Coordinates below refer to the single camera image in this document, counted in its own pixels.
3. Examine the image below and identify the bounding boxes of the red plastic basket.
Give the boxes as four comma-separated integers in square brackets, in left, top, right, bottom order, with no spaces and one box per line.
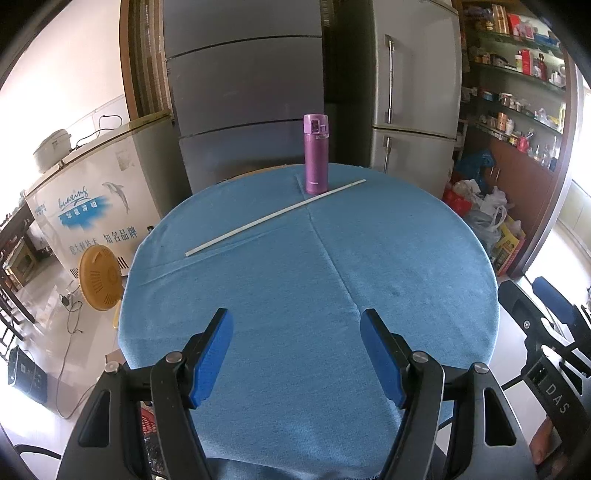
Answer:
[139,406,158,462]

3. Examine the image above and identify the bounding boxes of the grey three-door refrigerator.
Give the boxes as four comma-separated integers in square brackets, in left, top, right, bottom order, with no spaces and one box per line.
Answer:
[161,0,326,197]

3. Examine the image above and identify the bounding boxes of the white rice cooker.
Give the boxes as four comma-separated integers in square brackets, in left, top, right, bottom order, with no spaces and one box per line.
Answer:
[33,130,74,174]

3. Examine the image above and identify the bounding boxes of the wooden shelf cabinet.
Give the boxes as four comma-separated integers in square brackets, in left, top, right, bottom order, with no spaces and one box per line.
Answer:
[459,0,587,278]

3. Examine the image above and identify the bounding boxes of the white chest freezer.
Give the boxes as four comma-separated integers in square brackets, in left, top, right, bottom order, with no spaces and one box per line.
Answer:
[24,111,185,278]

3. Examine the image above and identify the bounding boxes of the dark wooden table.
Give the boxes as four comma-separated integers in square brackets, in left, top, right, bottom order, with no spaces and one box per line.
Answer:
[0,203,35,296]

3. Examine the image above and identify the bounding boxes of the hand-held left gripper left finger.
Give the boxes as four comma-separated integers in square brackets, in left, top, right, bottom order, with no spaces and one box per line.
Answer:
[58,308,234,480]

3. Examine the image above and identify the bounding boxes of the thin white rod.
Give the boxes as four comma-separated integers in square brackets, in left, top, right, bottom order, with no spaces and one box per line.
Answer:
[185,179,367,257]

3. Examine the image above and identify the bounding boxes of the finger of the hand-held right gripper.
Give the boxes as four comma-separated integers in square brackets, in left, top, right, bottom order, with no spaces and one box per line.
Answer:
[531,276,591,330]
[499,279,575,352]

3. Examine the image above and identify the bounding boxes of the floor power cable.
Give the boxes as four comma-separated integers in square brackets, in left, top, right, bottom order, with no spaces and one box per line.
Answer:
[55,291,89,418]

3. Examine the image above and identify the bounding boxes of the dark wooden chair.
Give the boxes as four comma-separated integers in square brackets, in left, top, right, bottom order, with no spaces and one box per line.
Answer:
[0,268,38,342]

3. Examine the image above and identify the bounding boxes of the silver two-door refrigerator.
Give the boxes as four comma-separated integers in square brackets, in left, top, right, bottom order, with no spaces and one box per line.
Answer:
[337,0,464,185]

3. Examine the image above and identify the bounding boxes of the person's right hand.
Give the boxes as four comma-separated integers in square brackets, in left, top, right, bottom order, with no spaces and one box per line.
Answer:
[529,416,562,467]

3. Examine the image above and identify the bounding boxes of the yellow electric fan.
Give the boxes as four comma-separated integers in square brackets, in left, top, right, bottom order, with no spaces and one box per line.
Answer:
[78,244,126,330]

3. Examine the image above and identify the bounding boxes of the blue tablecloth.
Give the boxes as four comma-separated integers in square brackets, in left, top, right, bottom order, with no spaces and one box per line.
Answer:
[117,162,500,480]

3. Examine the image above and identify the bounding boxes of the pile of plastic bags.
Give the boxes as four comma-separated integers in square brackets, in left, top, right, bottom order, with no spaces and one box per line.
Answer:
[442,150,527,277]

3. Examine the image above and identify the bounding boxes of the black waste bin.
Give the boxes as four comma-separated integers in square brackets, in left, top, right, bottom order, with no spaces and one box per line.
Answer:
[7,346,48,400]

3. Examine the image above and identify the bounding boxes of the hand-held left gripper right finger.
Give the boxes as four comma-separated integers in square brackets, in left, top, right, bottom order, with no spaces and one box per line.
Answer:
[360,308,539,480]

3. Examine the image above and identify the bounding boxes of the wooden door frame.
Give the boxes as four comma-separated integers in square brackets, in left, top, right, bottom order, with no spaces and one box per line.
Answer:
[119,0,174,125]

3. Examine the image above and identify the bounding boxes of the purple thermos bottle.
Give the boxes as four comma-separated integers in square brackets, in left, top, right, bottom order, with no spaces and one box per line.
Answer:
[302,114,329,195]

